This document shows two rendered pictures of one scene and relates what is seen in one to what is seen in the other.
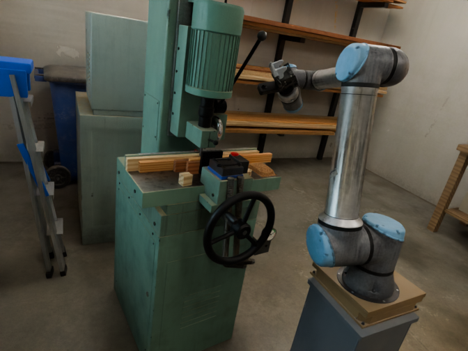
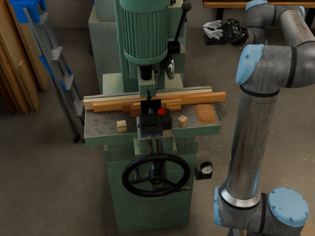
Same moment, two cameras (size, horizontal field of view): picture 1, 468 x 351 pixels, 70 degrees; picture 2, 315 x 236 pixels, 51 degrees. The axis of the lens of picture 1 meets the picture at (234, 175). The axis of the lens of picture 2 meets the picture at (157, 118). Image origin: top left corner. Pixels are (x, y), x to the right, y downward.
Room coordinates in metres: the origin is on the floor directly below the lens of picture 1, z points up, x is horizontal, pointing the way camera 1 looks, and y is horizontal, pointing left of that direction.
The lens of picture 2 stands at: (0.29, -0.46, 1.97)
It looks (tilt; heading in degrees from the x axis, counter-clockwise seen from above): 45 degrees down; 29
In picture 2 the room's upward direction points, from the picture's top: straight up
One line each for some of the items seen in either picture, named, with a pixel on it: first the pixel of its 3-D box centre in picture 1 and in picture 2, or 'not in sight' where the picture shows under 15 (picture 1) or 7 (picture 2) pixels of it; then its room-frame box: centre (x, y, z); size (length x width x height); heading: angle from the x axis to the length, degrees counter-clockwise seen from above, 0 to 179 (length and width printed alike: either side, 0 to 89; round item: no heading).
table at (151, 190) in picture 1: (212, 184); (152, 126); (1.19, 0.08, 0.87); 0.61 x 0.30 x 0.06; 126
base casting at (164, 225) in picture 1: (183, 186); (146, 110); (1.37, 0.22, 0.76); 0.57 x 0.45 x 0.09; 36
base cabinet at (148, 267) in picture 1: (175, 258); (147, 158); (1.37, 0.22, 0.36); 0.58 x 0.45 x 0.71; 36
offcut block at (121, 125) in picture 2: (185, 179); (121, 126); (1.09, 0.17, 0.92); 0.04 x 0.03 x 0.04; 133
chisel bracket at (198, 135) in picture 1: (200, 136); (146, 82); (1.29, 0.16, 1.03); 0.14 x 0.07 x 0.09; 36
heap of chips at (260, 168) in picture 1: (261, 167); (205, 112); (1.36, -0.11, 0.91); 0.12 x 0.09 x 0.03; 36
